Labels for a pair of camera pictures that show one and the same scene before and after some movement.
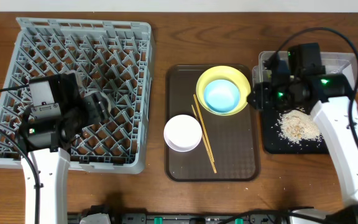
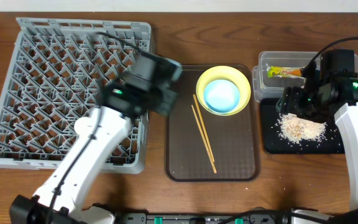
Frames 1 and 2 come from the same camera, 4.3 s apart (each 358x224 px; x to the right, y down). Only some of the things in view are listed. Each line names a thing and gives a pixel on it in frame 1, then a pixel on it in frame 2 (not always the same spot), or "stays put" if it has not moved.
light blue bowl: x=222 y=96 stays put
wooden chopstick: x=204 y=139 stays put
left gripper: x=92 y=107 to x=169 y=90
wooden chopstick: x=204 y=129 stays put
